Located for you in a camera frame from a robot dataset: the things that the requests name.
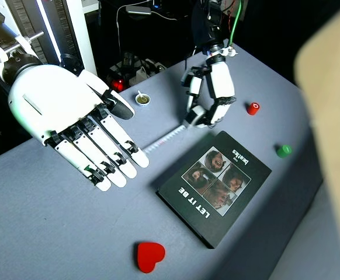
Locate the white upright post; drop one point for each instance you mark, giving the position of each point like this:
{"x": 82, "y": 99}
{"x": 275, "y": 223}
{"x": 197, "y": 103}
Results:
{"x": 81, "y": 35}

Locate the grey tape measure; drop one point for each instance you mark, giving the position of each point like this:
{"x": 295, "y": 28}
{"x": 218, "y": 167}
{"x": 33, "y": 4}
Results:
{"x": 194, "y": 113}

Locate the black Let It Be album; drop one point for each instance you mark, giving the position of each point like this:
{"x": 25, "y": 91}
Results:
{"x": 216, "y": 186}

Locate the green cylinder block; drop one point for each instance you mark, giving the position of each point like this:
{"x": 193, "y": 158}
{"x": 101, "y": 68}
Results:
{"x": 284, "y": 151}

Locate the small bowl with green contents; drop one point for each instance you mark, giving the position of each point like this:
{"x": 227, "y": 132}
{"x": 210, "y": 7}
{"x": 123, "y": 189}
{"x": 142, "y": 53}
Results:
{"x": 142, "y": 100}

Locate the white light strip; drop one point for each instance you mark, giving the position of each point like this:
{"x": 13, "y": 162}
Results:
{"x": 48, "y": 32}

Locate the red heart block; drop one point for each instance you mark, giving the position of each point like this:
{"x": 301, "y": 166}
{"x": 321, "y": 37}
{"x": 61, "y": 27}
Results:
{"x": 149, "y": 256}

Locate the small white spoon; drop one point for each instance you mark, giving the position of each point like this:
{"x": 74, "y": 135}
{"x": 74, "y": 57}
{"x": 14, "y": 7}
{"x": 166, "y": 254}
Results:
{"x": 140, "y": 94}

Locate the flat grey device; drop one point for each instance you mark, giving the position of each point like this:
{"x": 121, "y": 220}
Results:
{"x": 138, "y": 10}

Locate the dark ribbed rail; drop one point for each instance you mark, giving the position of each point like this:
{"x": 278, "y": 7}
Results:
{"x": 21, "y": 16}

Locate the red cylinder block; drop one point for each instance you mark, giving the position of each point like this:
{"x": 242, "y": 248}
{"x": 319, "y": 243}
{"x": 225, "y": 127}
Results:
{"x": 253, "y": 108}

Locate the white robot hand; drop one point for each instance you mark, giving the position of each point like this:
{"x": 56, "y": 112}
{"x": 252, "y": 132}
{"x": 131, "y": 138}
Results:
{"x": 221, "y": 81}
{"x": 53, "y": 96}

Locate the blurred beige board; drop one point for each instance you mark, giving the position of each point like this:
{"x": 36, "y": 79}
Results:
{"x": 330, "y": 102}

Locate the white power strip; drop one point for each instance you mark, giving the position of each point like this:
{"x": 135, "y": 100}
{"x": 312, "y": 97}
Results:
{"x": 143, "y": 73}

